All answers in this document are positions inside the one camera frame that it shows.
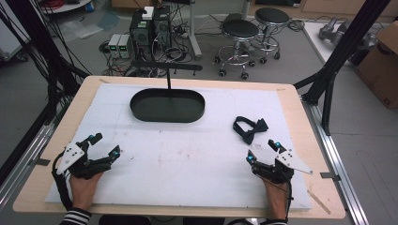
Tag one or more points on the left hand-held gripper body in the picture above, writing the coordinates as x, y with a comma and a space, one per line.
94, 165

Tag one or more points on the wooden stick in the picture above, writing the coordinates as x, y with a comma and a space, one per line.
319, 202

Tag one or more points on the round white table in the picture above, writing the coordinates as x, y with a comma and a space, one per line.
68, 5

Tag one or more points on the black bow tie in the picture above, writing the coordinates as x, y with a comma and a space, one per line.
254, 129

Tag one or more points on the black tape strip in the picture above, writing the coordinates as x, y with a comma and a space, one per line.
329, 176
42, 162

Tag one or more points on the black frame stand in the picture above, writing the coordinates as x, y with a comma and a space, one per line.
344, 47
43, 47

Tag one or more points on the black round stool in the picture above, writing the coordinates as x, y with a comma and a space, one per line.
272, 15
240, 28

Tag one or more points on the aluminium rail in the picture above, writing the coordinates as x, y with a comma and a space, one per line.
22, 172
338, 165

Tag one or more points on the clear plastic sheet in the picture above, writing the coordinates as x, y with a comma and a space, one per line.
84, 26

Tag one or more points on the white box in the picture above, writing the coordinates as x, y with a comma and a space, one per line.
148, 12

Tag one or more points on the person's right hand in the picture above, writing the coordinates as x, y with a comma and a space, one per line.
278, 200

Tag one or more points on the black computer tower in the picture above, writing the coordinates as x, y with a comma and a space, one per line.
140, 34
162, 31

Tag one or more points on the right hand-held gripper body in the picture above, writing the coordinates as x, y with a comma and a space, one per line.
275, 173

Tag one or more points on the black stand with oval tray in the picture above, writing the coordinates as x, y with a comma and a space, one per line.
167, 108

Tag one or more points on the striped left sleeve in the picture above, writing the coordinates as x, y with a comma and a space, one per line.
76, 217

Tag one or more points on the grey machine part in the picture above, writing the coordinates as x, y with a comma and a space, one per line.
338, 31

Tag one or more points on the white foam mat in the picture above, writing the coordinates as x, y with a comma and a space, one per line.
175, 162

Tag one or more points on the dark right sleeve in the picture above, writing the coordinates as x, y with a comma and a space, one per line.
273, 222

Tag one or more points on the grey power supply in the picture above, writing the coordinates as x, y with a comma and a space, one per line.
124, 46
114, 45

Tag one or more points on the person's left hand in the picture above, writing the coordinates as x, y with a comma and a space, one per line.
82, 192

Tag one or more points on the cardboard box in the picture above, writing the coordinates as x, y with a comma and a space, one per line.
381, 68

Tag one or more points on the grey desk leg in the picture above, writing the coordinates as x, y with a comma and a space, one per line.
194, 34

